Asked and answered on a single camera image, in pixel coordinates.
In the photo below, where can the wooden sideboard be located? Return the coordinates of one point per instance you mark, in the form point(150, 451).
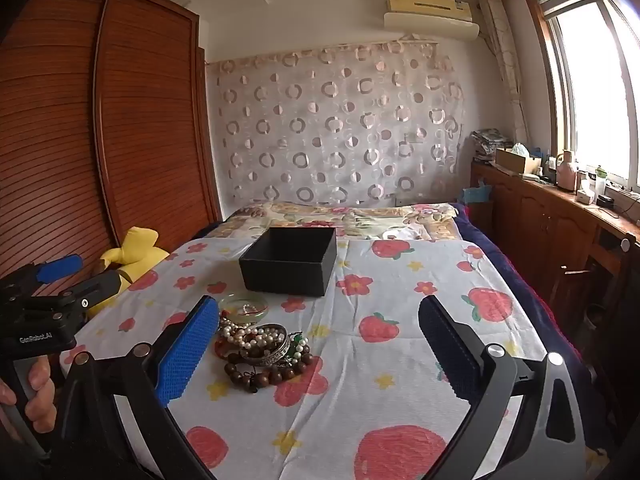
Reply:
point(550, 230)

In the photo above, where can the circle patterned curtain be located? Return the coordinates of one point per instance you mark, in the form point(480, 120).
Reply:
point(325, 125)

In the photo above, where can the pale green plastic bag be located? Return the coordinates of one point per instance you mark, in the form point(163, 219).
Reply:
point(520, 149)

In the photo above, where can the small black device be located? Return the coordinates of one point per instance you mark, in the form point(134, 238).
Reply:
point(606, 201)

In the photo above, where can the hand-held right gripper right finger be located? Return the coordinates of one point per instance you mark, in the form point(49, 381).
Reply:
point(450, 355)

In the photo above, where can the window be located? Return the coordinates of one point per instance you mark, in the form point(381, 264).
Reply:
point(595, 85)

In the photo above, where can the patterned window curtain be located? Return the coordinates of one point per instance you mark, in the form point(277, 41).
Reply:
point(505, 60)

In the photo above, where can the person's left hand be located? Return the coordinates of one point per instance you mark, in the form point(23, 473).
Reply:
point(40, 395)

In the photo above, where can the wooden chair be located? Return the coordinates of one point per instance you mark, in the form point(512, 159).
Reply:
point(575, 285)

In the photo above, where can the black box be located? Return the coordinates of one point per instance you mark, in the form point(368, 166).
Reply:
point(280, 277)

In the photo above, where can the strawberry print sheet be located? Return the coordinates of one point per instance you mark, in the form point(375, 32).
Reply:
point(375, 385)

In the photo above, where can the stack of magazines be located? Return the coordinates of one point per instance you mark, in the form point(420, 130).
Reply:
point(487, 142)

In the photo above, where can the wooden wardrobe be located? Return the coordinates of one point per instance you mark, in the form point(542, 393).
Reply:
point(140, 135)

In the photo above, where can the yellow plush toy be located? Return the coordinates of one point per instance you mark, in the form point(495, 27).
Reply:
point(137, 250)

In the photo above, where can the white bottle green cap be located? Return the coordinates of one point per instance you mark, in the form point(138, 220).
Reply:
point(600, 182)

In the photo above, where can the air conditioner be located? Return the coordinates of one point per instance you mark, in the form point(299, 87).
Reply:
point(430, 17)

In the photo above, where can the silver bangle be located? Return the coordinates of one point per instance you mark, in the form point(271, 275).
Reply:
point(270, 357)

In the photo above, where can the dark blue blanket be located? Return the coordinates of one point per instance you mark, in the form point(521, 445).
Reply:
point(525, 300)

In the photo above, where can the cardboard box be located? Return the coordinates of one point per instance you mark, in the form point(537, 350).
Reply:
point(515, 164)

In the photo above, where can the pink thermos jug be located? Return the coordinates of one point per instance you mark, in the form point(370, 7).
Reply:
point(567, 175)

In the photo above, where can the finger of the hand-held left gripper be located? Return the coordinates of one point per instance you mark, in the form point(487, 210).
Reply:
point(97, 287)
point(60, 267)

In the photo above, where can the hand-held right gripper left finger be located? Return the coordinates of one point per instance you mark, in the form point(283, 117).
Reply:
point(185, 355)

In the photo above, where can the floral blanket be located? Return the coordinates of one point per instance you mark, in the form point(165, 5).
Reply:
point(320, 217)

